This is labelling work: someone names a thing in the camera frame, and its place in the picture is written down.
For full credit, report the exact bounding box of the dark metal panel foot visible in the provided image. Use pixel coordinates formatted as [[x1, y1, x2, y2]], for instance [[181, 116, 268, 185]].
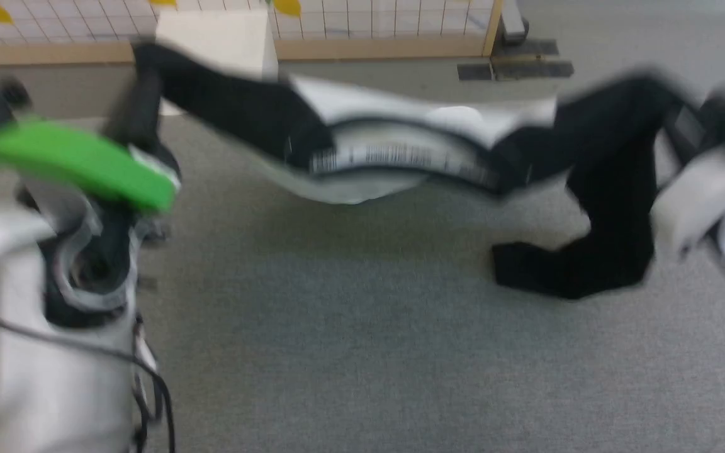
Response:
[[456, 14, 575, 83]]

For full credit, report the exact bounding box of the white box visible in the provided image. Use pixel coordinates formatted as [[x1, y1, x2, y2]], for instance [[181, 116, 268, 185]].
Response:
[[154, 9, 280, 118]]

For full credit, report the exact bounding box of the wooden framed grid fence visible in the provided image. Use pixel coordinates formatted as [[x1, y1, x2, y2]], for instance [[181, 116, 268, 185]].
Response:
[[0, 0, 505, 67]]

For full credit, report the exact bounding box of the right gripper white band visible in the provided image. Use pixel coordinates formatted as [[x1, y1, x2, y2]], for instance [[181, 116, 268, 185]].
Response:
[[651, 81, 725, 265]]

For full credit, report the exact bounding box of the white and black garment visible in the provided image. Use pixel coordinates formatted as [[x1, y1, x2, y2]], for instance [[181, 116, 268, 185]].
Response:
[[131, 43, 711, 301]]

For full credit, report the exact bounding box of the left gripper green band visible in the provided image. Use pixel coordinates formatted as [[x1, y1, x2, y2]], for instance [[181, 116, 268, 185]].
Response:
[[0, 60, 182, 246]]

